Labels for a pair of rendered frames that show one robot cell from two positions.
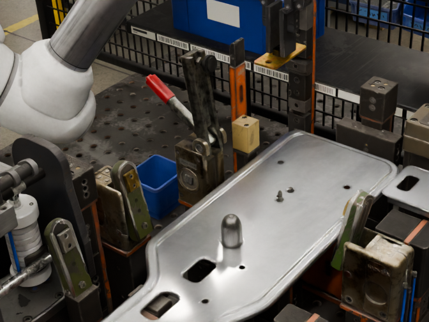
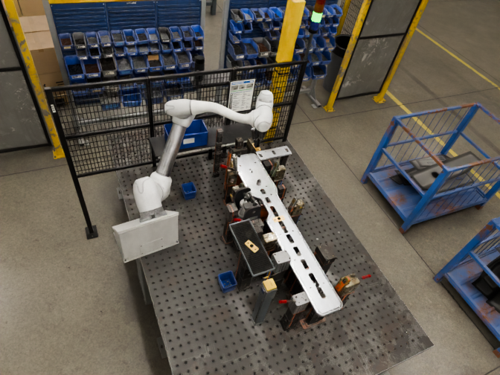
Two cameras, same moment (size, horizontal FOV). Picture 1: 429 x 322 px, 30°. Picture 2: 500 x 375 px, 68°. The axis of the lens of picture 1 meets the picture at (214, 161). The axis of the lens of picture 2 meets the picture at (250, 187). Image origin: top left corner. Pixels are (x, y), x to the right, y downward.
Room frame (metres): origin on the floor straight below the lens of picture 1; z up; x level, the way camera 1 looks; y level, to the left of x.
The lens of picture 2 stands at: (0.40, 1.82, 3.01)
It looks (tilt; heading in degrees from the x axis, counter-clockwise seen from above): 47 degrees down; 288
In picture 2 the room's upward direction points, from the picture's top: 11 degrees clockwise
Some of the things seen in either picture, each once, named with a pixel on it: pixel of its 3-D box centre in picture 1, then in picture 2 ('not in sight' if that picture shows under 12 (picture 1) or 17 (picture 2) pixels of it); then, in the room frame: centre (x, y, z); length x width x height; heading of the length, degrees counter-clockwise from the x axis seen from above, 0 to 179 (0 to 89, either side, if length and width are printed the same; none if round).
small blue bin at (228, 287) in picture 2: not in sight; (227, 282); (0.79, 0.67, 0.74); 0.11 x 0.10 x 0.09; 140
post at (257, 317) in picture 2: not in sight; (263, 303); (0.51, 0.77, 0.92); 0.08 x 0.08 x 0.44; 50
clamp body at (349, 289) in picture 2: not in sight; (341, 293); (0.10, 0.44, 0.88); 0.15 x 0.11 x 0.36; 50
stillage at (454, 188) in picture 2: not in sight; (440, 166); (-0.51, -1.83, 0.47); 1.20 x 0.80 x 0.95; 49
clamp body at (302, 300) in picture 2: not in sight; (293, 312); (0.33, 0.71, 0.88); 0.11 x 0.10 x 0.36; 50
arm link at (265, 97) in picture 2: not in sight; (264, 103); (1.02, -0.09, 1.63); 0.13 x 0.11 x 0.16; 113
